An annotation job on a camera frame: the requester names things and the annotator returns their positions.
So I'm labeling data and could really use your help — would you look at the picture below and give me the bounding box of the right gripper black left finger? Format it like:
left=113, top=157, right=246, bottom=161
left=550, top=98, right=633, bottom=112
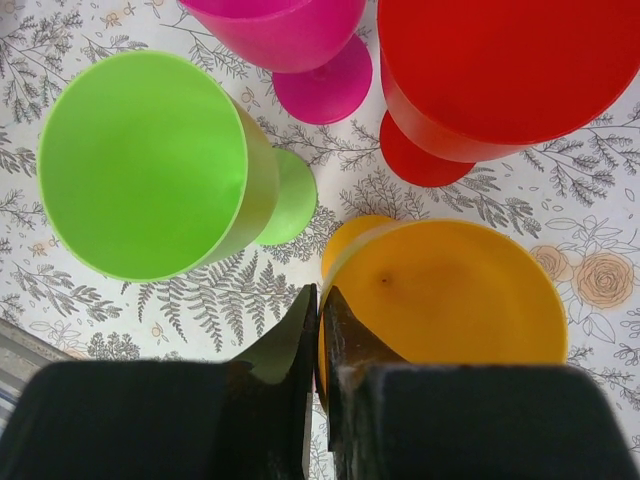
left=1, top=284, right=318, bottom=479

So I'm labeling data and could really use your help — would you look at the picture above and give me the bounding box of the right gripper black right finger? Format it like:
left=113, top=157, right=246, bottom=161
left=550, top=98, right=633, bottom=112
left=322, top=288, right=639, bottom=479

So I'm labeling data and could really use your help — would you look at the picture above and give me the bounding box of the orange plastic wine glass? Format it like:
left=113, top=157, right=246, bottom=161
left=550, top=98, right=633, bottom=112
left=313, top=214, right=570, bottom=416

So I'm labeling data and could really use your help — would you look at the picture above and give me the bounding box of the green plastic wine glass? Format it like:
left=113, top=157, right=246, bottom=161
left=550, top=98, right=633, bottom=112
left=37, top=50, right=317, bottom=282

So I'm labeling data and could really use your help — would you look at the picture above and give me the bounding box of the red plastic wine glass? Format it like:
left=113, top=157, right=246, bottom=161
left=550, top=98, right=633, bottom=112
left=376, top=0, right=639, bottom=187

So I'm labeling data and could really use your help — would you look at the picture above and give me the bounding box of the magenta plastic wine glass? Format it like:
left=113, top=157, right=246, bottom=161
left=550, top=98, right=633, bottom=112
left=182, top=0, right=373, bottom=125

